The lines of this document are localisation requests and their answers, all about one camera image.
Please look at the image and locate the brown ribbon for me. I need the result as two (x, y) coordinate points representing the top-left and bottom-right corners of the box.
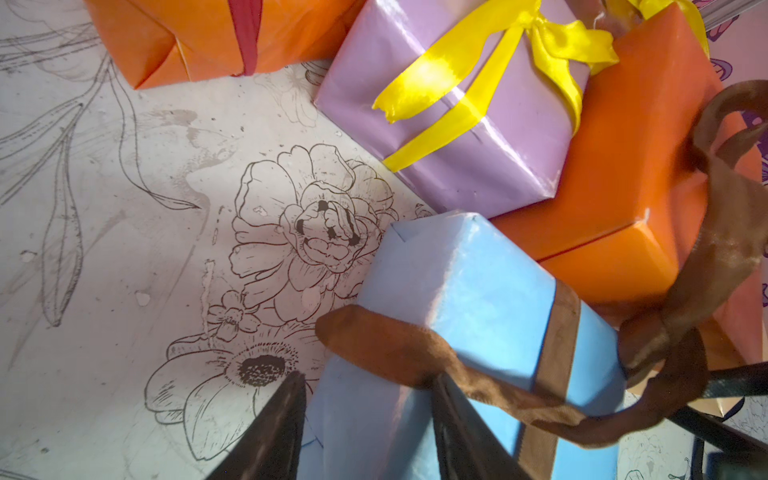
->
(314, 79), (768, 480)

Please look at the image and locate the large orange gift box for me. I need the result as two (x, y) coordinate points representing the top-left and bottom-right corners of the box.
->
(488, 2), (764, 373)

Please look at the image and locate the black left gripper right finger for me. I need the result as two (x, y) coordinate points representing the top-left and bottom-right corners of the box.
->
(431, 373), (530, 480)

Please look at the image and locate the yellow ribbon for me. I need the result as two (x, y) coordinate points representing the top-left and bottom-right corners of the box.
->
(372, 1), (671, 173)

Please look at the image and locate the red ribbon on small box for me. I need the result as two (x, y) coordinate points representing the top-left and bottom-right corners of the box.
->
(228, 0), (263, 76)

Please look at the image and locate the light blue gift box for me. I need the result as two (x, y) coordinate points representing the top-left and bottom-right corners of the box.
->
(296, 211), (628, 480)

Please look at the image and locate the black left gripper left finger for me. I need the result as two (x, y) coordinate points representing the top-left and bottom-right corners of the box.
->
(207, 371), (306, 480)

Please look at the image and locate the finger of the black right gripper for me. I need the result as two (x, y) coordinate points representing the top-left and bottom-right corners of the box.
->
(668, 359), (768, 457)

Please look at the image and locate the small orange gift box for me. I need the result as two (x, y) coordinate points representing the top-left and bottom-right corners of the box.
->
(86, 0), (363, 90)

